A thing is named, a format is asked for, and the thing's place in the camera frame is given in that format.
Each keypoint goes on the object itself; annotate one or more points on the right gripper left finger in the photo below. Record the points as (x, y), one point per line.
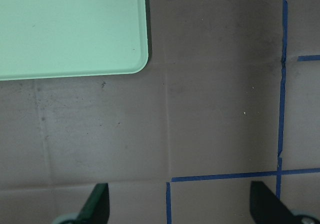
(96, 209)

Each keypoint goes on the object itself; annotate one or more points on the light green tray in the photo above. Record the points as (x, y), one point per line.
(72, 38)

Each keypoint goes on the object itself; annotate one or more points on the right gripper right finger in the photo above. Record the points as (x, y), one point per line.
(266, 208)

